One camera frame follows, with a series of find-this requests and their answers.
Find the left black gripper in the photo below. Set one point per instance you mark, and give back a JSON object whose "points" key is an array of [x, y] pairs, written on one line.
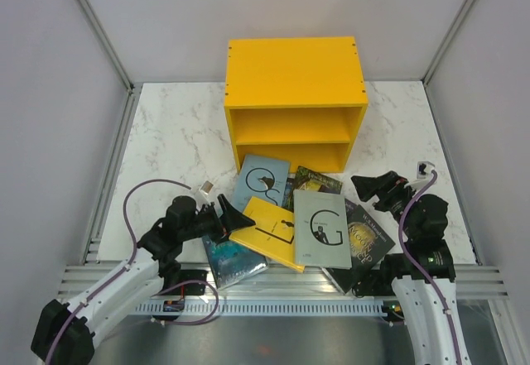
{"points": [[231, 219]]}

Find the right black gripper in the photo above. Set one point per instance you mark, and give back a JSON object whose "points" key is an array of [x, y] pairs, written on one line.
{"points": [[367, 186]]}

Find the yellow L book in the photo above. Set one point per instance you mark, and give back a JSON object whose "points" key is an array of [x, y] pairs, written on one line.
{"points": [[272, 235]]}

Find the teal Jules Verne book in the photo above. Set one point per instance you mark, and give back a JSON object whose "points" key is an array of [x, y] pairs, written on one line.
{"points": [[231, 263]]}

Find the light blue O S book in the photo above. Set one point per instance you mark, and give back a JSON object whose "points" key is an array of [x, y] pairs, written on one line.
{"points": [[261, 177]]}

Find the grey G book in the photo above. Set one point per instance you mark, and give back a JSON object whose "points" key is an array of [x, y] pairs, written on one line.
{"points": [[321, 237]]}

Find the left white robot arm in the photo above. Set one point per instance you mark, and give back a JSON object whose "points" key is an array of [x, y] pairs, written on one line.
{"points": [[69, 333]]}

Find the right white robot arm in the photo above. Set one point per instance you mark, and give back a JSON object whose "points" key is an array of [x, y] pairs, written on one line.
{"points": [[422, 275]]}

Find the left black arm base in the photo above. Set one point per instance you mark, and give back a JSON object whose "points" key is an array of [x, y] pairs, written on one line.
{"points": [[185, 282]]}

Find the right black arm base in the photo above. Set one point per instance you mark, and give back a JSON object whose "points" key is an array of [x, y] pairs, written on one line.
{"points": [[373, 283]]}

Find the purple Robinson Crusoe book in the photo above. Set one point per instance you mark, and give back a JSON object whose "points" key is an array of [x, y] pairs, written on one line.
{"points": [[350, 208]]}

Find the black Moon and Sixpence book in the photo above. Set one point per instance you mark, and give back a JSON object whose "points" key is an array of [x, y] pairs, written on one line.
{"points": [[368, 243]]}

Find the green forest cover book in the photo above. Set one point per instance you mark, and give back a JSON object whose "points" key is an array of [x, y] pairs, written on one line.
{"points": [[306, 179]]}

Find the yellow wooden shelf box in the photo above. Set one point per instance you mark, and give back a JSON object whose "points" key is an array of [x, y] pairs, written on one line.
{"points": [[300, 100]]}

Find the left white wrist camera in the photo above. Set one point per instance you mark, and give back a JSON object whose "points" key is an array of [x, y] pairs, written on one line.
{"points": [[203, 195]]}

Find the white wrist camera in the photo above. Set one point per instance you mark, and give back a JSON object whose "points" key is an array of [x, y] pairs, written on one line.
{"points": [[203, 195], [425, 170]]}

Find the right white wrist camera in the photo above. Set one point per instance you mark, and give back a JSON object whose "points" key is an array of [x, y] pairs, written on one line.
{"points": [[425, 170]]}

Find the aluminium front rail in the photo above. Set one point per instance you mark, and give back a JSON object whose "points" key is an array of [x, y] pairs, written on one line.
{"points": [[472, 282]]}

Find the slotted white cable duct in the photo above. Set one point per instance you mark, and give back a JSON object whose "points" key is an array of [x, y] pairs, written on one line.
{"points": [[289, 308]]}

